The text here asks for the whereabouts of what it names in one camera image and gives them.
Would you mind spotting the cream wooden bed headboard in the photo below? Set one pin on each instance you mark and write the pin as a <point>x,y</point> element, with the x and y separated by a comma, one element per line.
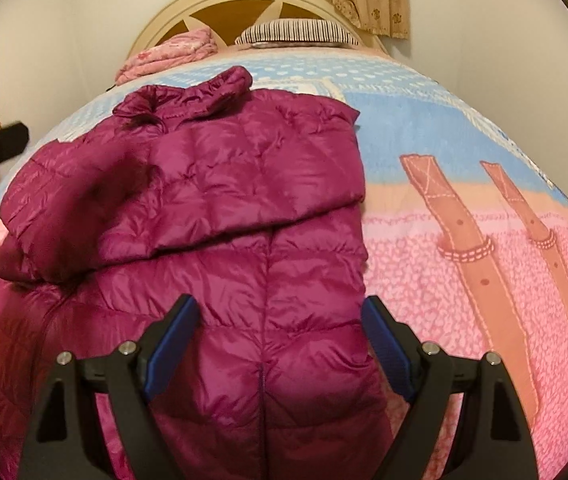
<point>164,15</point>

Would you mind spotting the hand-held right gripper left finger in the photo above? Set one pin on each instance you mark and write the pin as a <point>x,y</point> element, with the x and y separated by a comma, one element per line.
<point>171,347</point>

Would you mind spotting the pink folded quilt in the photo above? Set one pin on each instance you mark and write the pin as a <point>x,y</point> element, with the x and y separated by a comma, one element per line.
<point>174,55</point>

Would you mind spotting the blue pink printed blanket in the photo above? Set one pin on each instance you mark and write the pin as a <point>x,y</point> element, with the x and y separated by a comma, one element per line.
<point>429,125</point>

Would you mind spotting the magenta down jacket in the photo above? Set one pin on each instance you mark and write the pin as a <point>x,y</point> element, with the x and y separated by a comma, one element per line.
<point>224,200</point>

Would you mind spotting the striped pillow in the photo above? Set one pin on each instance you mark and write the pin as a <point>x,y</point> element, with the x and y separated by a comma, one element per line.
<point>296,30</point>

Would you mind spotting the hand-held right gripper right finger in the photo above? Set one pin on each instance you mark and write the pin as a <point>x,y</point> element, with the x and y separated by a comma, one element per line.
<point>389,347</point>

